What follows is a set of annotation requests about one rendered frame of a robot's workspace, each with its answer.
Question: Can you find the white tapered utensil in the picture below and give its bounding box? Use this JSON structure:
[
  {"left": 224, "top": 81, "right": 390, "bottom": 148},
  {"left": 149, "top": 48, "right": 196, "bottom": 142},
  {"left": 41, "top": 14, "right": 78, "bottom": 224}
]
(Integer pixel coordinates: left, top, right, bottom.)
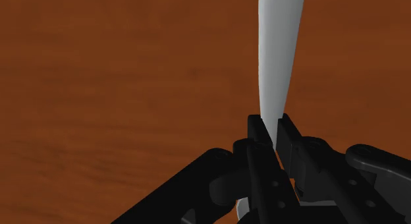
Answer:
[{"left": 236, "top": 0, "right": 305, "bottom": 220}]

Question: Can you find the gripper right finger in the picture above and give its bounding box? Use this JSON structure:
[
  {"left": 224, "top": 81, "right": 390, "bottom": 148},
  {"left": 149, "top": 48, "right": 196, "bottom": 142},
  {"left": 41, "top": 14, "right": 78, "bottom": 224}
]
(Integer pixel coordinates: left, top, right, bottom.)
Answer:
[{"left": 276, "top": 113, "right": 411, "bottom": 224}]

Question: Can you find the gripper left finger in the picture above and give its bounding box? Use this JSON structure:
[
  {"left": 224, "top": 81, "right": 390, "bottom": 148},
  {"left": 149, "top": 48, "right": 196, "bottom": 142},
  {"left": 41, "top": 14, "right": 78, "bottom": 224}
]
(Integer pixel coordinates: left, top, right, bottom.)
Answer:
[{"left": 110, "top": 114, "right": 301, "bottom": 224}]

